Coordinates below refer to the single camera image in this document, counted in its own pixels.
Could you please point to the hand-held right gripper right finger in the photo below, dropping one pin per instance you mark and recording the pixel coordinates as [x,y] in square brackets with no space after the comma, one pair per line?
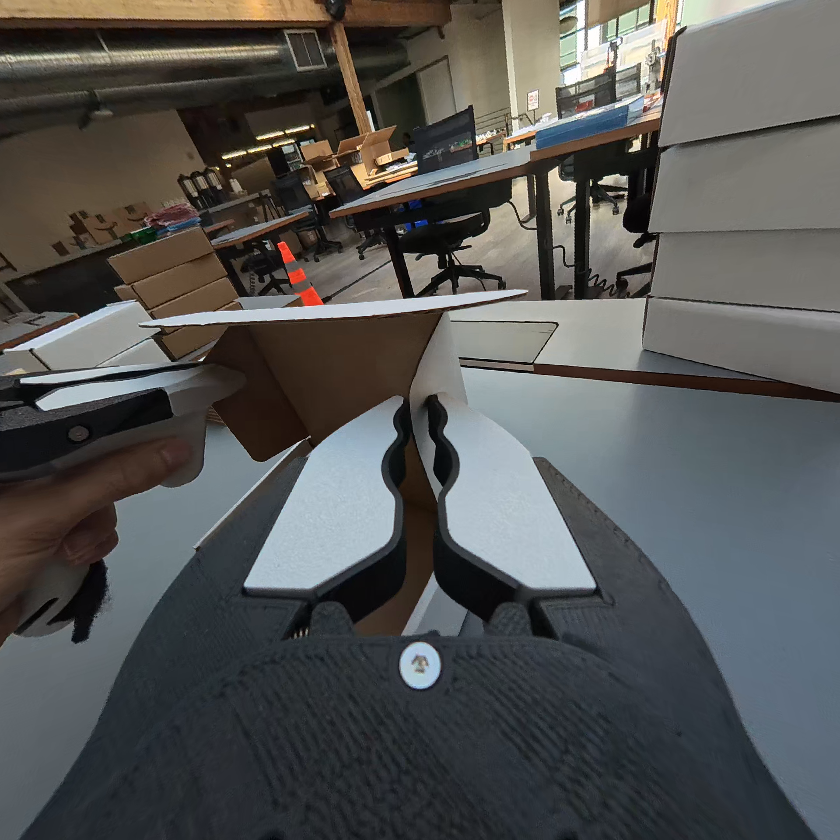
[512,518]

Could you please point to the open brown cardboard box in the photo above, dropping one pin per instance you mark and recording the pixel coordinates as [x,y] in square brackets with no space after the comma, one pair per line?
[374,151]

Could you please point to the black drink dispenser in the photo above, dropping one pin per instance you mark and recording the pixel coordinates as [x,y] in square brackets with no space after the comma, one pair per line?
[200,187]
[186,190]
[214,185]

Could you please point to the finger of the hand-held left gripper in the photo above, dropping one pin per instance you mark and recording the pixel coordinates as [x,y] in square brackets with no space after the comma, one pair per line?
[210,394]
[98,377]

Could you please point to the wooden post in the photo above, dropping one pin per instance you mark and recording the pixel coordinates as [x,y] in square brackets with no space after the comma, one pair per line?
[351,79]

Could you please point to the black mesh office chair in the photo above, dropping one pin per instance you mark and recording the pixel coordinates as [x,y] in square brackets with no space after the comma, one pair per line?
[590,92]
[443,134]

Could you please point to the orange traffic cone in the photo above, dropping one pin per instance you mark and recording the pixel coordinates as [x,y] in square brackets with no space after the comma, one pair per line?
[296,272]

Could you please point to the brown shipping box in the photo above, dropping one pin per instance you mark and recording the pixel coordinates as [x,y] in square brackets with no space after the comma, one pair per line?
[128,215]
[92,229]

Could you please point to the grey desk with black legs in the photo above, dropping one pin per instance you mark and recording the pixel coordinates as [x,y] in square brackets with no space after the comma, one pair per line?
[582,223]
[472,169]
[262,229]

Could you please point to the white vent grille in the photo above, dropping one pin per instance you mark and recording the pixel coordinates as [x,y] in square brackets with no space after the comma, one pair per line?
[306,50]

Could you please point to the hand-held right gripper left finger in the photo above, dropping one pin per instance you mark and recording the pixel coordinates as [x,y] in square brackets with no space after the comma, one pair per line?
[321,518]

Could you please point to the person's left hand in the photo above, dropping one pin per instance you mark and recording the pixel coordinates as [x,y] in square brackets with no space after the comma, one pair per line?
[52,512]

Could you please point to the blue flat tray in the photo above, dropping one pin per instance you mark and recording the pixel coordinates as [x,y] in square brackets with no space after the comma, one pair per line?
[584,124]

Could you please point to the black dome camera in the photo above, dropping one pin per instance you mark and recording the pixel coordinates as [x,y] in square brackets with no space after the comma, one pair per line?
[336,8]

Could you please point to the white folding cardboard box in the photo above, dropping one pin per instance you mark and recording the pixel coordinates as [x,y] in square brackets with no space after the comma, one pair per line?
[328,367]

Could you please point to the metal air duct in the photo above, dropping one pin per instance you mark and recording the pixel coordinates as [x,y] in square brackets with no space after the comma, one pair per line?
[164,62]

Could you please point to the stack of coloured packets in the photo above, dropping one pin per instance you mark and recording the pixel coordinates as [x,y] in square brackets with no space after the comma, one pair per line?
[170,220]

